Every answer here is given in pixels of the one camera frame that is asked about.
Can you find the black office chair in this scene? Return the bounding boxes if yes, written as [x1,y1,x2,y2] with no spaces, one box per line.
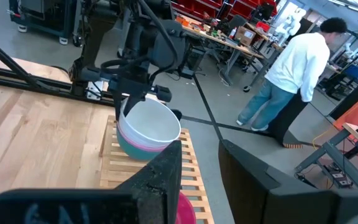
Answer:
[228,14,249,32]

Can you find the cardboard box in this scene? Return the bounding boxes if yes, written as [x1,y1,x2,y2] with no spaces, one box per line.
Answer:
[234,26,257,47]

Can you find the cluttered wooden workbench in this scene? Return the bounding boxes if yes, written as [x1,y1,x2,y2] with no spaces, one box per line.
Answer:
[175,15,265,86]

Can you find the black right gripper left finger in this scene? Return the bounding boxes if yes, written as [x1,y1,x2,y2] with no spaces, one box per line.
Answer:
[116,140,183,224]

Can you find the pink bowl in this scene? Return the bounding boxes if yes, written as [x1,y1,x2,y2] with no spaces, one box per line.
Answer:
[116,123,171,153]

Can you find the red storage bin rack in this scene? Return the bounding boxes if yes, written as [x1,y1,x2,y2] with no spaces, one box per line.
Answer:
[170,0,279,20]

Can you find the black computer tower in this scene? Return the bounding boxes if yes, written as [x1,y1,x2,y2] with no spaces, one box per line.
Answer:
[178,46,206,80]

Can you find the wooden slatted shelf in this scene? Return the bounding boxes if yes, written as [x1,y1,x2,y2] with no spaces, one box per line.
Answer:
[99,114,216,224]

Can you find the blue chair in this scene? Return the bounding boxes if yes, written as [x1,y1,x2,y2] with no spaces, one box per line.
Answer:
[343,63,358,80]

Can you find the narrow black partition panel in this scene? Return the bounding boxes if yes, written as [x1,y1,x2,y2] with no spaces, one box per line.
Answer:
[328,65,358,121]

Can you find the person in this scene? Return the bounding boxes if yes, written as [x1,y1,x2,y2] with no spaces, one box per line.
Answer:
[236,17,349,132]

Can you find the black aluminium table frame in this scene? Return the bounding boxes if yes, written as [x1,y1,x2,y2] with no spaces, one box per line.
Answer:
[0,30,121,106]

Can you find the white bowl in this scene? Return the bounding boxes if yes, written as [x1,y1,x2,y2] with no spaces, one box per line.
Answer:
[117,96,182,149]

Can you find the dark equipment cart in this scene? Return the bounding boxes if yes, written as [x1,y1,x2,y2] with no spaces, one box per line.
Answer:
[7,0,83,45]

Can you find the teal bowl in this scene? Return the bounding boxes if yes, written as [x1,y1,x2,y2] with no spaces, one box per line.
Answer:
[116,129,173,162]

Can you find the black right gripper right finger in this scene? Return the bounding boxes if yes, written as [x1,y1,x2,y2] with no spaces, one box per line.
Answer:
[218,140,287,224]

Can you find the red bowl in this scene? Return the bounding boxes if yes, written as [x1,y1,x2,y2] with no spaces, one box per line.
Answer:
[175,192,197,224]

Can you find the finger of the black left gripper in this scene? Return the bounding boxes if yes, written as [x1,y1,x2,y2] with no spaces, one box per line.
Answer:
[126,94,145,116]
[114,91,124,121]

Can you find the black power strip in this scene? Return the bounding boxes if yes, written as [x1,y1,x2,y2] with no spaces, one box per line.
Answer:
[329,170,354,189]

